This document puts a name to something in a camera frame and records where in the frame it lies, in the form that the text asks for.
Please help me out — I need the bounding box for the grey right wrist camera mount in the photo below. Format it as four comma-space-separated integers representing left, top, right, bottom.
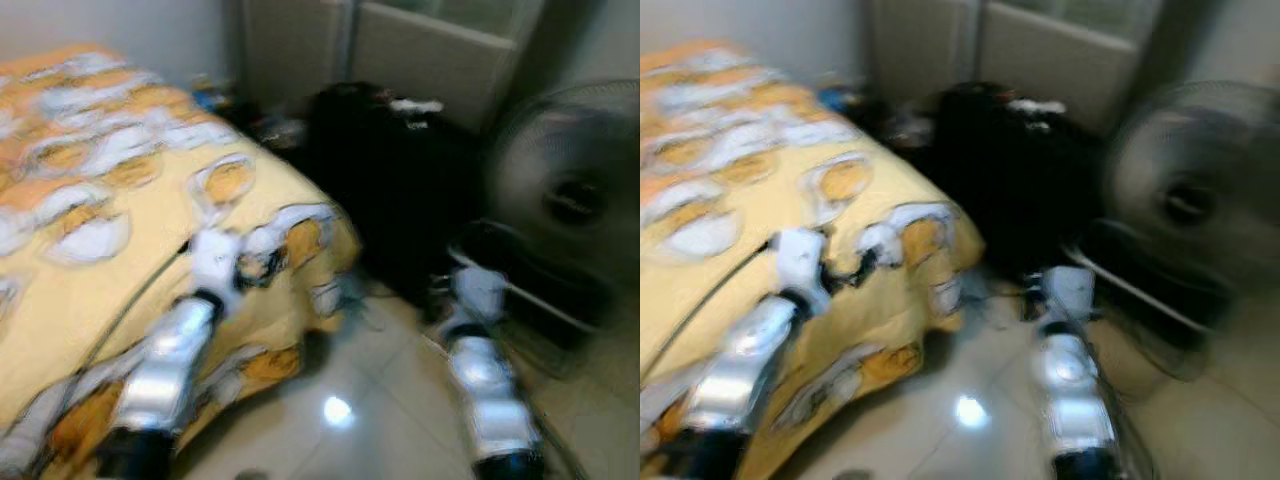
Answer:
450, 265, 507, 337
1040, 265, 1097, 337

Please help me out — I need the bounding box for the yellow cartoon egg blanket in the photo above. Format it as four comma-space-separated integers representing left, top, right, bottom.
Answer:
640, 40, 987, 480
0, 42, 363, 480

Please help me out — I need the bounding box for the black fabric suitcase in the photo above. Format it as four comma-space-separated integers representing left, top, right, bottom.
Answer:
298, 82, 503, 313
922, 82, 1113, 293

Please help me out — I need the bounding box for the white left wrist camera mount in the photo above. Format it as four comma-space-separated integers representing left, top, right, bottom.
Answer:
190, 228, 247, 301
775, 228, 831, 297

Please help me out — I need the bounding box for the grey Milux floor fan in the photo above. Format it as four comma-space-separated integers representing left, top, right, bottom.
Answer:
484, 80, 641, 383
1098, 80, 1280, 383

